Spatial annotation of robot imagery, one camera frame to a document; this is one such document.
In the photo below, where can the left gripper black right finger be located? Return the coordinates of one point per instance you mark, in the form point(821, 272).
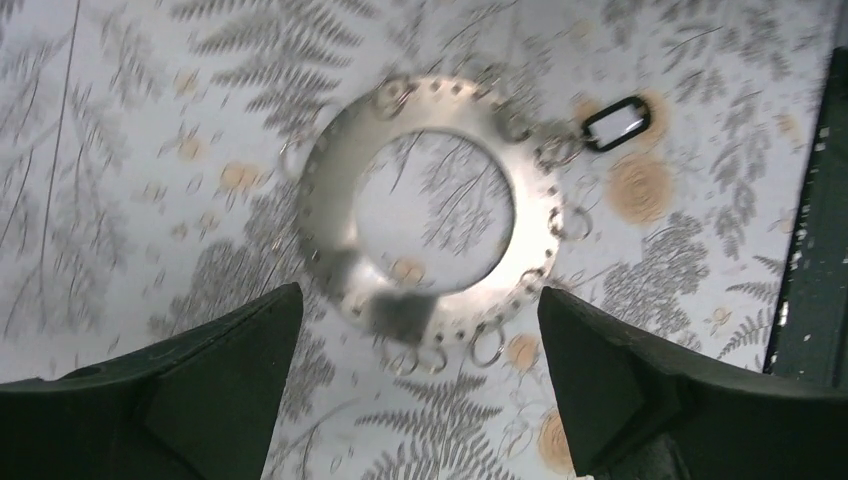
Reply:
point(637, 406)

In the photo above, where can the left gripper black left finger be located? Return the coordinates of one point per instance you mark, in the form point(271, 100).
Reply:
point(200, 405)

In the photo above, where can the black key tag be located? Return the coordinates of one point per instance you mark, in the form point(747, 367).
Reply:
point(616, 124)

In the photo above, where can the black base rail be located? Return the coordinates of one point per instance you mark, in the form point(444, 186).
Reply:
point(808, 339)

